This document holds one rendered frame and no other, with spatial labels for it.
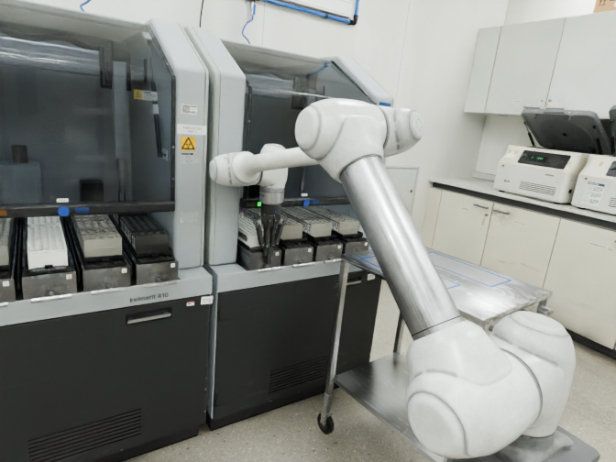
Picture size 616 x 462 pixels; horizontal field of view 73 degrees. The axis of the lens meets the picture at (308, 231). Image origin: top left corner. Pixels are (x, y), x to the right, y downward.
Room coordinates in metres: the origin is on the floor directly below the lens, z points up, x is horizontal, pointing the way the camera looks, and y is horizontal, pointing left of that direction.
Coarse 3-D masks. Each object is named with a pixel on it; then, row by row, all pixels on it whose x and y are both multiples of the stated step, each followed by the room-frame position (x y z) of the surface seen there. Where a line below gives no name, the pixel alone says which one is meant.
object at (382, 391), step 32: (352, 256) 1.51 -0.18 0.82; (448, 256) 1.64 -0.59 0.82; (448, 288) 1.27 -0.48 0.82; (480, 288) 1.30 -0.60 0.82; (512, 288) 1.33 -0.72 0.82; (480, 320) 1.06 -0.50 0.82; (352, 384) 1.48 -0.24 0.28; (384, 384) 1.50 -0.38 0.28; (320, 416) 1.53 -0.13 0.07; (384, 416) 1.30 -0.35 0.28; (416, 448) 1.17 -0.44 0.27
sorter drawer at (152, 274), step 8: (128, 248) 1.40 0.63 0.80; (128, 256) 1.35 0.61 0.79; (152, 256) 1.30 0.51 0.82; (160, 256) 1.36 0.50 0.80; (168, 256) 1.33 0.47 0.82; (136, 264) 1.25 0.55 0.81; (144, 264) 1.26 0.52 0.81; (152, 264) 1.27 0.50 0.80; (160, 264) 1.28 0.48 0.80; (168, 264) 1.30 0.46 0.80; (176, 264) 1.31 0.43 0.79; (136, 272) 1.25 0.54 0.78; (144, 272) 1.25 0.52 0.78; (152, 272) 1.27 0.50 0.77; (160, 272) 1.28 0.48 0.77; (168, 272) 1.30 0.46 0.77; (176, 272) 1.31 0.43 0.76; (144, 280) 1.25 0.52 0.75; (152, 280) 1.27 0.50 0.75; (160, 280) 1.26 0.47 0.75; (168, 280) 1.26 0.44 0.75; (176, 280) 1.27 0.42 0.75
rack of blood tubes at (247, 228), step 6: (240, 222) 1.69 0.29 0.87; (246, 222) 1.71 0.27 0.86; (252, 222) 1.71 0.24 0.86; (240, 228) 1.59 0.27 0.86; (246, 228) 1.59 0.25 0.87; (252, 228) 1.60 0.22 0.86; (240, 234) 1.69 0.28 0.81; (246, 234) 1.54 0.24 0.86; (252, 234) 1.54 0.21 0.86; (246, 240) 1.62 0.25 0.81; (252, 240) 1.51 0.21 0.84; (252, 246) 1.51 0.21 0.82; (258, 246) 1.53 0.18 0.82
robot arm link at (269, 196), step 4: (260, 188) 1.48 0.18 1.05; (264, 188) 1.46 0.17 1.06; (260, 192) 1.47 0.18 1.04; (264, 192) 1.46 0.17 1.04; (268, 192) 1.45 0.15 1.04; (272, 192) 1.45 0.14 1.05; (276, 192) 1.46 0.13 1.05; (280, 192) 1.47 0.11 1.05; (260, 196) 1.48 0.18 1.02; (264, 196) 1.46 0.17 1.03; (268, 196) 1.45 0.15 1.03; (272, 196) 1.45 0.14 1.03; (276, 196) 1.46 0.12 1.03; (280, 196) 1.47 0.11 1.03; (260, 200) 1.48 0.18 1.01; (264, 200) 1.46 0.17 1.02; (268, 200) 1.45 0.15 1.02; (272, 200) 1.45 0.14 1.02; (276, 200) 1.46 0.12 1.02; (280, 200) 1.47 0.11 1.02; (272, 204) 1.47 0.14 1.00; (276, 204) 1.47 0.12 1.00
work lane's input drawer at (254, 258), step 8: (240, 248) 1.54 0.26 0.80; (248, 248) 1.50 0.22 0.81; (256, 248) 1.50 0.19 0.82; (240, 256) 1.54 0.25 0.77; (248, 256) 1.48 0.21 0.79; (256, 256) 1.48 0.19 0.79; (264, 256) 1.50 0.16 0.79; (272, 256) 1.52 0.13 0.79; (280, 256) 1.54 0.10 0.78; (248, 264) 1.47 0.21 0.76; (256, 264) 1.48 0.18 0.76; (264, 264) 1.50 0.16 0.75; (272, 264) 1.52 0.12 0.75
